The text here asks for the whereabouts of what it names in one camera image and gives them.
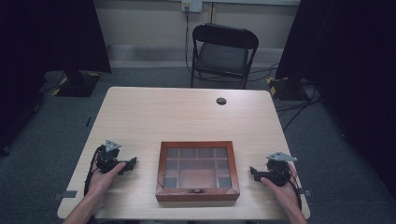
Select black folding chair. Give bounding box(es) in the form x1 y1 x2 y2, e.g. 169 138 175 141
190 22 260 91

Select black curtain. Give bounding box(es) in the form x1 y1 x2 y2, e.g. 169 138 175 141
275 0 396 200
0 0 112 157

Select wooden box with glass lid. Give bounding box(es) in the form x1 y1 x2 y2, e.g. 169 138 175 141
155 140 241 203

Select person's right hand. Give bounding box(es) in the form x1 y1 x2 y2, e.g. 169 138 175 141
260 161 303 216

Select black cable from wall socket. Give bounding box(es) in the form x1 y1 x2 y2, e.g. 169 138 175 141
184 6 200 77

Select black floor cables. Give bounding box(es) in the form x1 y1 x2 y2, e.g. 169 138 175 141
248 62 322 133

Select white wall socket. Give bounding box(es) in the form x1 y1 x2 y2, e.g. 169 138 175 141
181 0 204 14

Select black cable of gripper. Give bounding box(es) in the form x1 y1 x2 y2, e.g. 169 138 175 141
274 166 304 210
83 146 104 197

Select black stand base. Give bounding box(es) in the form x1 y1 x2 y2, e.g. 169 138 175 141
266 77 312 101
55 69 102 98

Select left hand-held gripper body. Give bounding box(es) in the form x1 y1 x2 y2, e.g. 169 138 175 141
95 139 127 175

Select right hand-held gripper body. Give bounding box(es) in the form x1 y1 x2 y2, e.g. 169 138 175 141
260 151 299 188

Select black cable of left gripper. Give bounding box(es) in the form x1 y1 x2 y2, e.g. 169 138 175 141
83 146 104 197

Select person's left hand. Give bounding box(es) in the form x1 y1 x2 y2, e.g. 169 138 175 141
86 161 127 200

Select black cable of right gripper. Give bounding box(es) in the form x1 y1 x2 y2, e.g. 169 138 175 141
274 166 304 210

